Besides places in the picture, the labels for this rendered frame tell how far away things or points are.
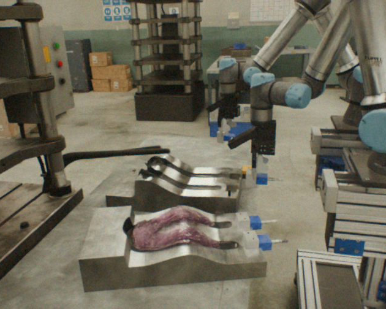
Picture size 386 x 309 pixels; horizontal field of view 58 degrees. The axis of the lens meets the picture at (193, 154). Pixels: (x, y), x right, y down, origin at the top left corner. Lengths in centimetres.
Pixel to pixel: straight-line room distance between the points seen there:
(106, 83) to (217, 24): 269
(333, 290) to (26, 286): 141
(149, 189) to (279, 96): 56
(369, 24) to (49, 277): 107
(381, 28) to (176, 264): 78
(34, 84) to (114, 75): 659
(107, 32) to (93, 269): 757
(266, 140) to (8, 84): 92
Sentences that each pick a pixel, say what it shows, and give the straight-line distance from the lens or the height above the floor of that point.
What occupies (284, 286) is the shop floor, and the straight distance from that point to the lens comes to 225.
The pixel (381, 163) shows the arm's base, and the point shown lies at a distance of 116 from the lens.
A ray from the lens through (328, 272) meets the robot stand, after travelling 206.
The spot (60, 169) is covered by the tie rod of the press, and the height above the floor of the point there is 91.
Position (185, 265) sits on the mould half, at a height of 86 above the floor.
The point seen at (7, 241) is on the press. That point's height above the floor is 79.
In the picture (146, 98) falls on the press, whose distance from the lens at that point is 541.
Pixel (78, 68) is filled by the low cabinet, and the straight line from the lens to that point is 816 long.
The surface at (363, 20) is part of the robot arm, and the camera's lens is 98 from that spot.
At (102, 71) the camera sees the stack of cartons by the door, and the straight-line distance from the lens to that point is 809.
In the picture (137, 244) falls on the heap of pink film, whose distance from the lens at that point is 104.
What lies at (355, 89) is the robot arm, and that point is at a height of 119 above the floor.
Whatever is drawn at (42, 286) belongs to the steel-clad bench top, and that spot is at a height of 80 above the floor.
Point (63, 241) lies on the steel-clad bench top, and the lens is 127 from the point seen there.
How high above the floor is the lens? 148
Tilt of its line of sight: 21 degrees down
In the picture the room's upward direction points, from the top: 2 degrees counter-clockwise
